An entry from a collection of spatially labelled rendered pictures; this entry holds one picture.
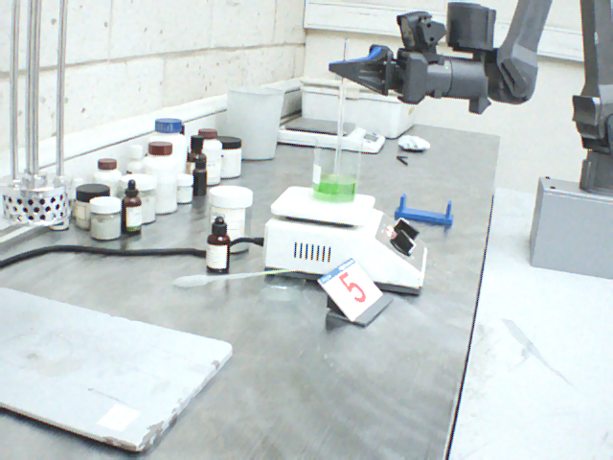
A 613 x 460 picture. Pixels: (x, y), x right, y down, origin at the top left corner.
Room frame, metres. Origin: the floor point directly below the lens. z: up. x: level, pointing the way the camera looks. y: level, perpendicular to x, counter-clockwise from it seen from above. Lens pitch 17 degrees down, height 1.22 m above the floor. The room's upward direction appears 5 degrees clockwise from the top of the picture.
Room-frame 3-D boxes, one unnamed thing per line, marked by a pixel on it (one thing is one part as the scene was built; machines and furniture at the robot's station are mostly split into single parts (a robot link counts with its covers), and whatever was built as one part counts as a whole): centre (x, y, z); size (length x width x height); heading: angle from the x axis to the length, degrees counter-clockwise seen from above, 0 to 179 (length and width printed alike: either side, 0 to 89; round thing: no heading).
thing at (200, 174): (1.20, 0.19, 0.94); 0.03 x 0.03 x 0.07
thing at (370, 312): (0.76, -0.06, 0.92); 0.09 x 0.06 x 0.04; 154
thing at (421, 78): (0.93, -0.12, 1.16); 0.19 x 0.08 x 0.06; 11
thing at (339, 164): (0.90, -0.03, 1.03); 0.07 x 0.06 x 0.08; 162
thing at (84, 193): (0.98, 0.32, 0.93); 0.05 x 0.05 x 0.06
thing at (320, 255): (0.88, -0.05, 0.94); 0.22 x 0.13 x 0.08; 80
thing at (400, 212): (1.16, -0.20, 0.92); 0.10 x 0.03 x 0.04; 75
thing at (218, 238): (0.84, 0.11, 0.93); 0.03 x 0.03 x 0.07
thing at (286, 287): (0.77, 0.02, 0.91); 0.06 x 0.06 x 0.02
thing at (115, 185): (1.04, 0.32, 0.94); 0.05 x 0.05 x 0.09
